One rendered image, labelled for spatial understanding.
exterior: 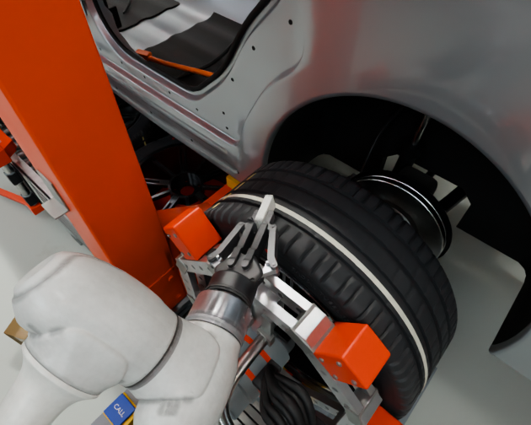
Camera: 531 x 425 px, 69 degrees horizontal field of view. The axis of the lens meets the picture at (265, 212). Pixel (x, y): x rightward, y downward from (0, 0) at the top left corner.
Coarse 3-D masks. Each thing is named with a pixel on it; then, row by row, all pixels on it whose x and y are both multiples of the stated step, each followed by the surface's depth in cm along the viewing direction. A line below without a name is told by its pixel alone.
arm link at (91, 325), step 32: (64, 256) 41; (32, 288) 39; (64, 288) 39; (96, 288) 40; (128, 288) 43; (32, 320) 38; (64, 320) 38; (96, 320) 40; (128, 320) 42; (160, 320) 45; (32, 352) 39; (64, 352) 39; (96, 352) 40; (128, 352) 42; (160, 352) 44; (32, 384) 39; (64, 384) 39; (96, 384) 40; (128, 384) 44; (0, 416) 39; (32, 416) 39
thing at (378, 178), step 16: (368, 176) 109; (384, 176) 105; (384, 192) 105; (400, 192) 101; (416, 192) 100; (400, 208) 105; (416, 208) 101; (432, 208) 100; (416, 224) 105; (432, 224) 101; (432, 240) 104
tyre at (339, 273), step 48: (240, 192) 86; (288, 192) 79; (336, 192) 78; (288, 240) 70; (336, 240) 71; (384, 240) 73; (336, 288) 66; (432, 288) 74; (384, 336) 67; (432, 336) 75; (384, 384) 75
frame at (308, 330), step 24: (192, 264) 85; (192, 288) 100; (288, 288) 71; (264, 312) 71; (312, 312) 68; (312, 336) 66; (312, 360) 69; (336, 384) 68; (336, 408) 93; (360, 408) 71
